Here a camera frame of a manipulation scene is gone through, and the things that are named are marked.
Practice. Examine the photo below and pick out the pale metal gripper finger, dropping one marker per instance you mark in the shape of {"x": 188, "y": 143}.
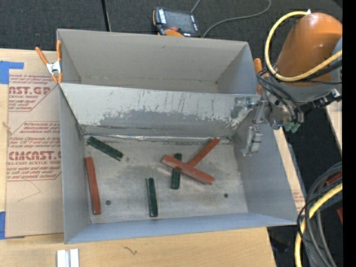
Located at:
{"x": 253, "y": 141}
{"x": 241, "y": 106}

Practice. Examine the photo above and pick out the red-brown flat block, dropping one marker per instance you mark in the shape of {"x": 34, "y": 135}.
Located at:
{"x": 93, "y": 186}
{"x": 189, "y": 170}
{"x": 204, "y": 152}

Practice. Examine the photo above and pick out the dark green flat block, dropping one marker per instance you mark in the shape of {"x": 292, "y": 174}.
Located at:
{"x": 152, "y": 197}
{"x": 105, "y": 148}
{"x": 175, "y": 179}

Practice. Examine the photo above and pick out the grey metal bin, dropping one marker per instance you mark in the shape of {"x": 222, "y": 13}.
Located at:
{"x": 178, "y": 204}

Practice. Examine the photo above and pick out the brown cardboard board, red print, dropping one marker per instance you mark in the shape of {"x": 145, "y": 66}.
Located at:
{"x": 33, "y": 193}

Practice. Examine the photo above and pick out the black cylinder on white bracket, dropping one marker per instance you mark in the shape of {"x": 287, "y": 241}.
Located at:
{"x": 325, "y": 99}

